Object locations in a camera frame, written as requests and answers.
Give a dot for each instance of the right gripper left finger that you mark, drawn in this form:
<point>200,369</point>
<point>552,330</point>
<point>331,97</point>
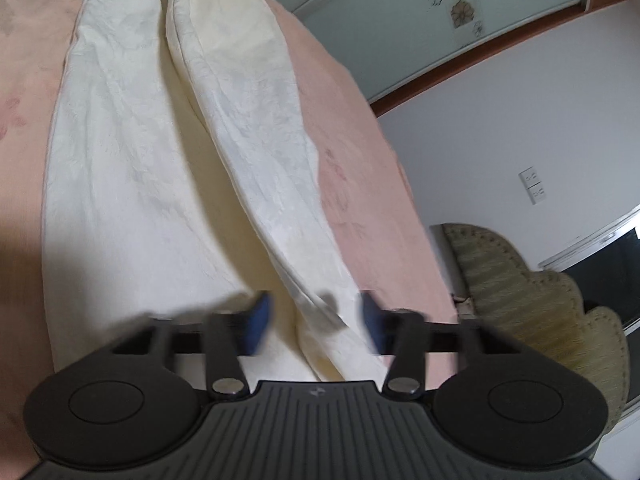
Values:
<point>226,337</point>

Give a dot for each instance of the white jacquard pants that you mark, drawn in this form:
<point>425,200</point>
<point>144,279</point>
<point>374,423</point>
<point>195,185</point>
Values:
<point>181,181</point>

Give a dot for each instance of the olive upholstered headboard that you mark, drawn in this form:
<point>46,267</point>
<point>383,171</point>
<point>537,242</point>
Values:
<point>543,309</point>

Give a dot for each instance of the dark window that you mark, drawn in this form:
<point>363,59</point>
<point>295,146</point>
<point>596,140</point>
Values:
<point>605,266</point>

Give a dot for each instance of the frosted glass wardrobe door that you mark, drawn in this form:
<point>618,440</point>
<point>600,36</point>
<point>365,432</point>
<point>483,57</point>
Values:
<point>385,43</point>

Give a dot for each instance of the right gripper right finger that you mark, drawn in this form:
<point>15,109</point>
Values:
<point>397,334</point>

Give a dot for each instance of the pink floral bed sheet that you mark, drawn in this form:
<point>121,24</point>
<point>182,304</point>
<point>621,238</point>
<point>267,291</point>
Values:
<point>364,193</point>

